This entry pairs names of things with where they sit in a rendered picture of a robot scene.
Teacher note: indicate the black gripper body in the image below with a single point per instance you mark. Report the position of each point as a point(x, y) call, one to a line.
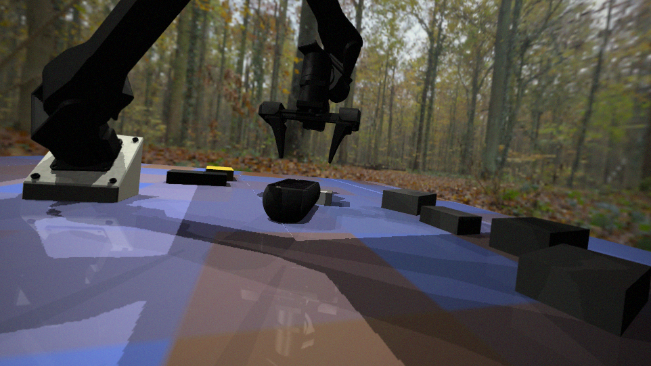
point(311, 105)

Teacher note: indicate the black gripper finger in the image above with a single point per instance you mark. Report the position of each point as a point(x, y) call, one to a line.
point(279, 130)
point(341, 129)

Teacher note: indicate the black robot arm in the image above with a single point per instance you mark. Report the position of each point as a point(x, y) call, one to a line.
point(88, 84)

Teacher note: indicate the yellow rectangular block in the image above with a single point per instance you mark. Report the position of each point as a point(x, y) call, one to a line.
point(219, 169)

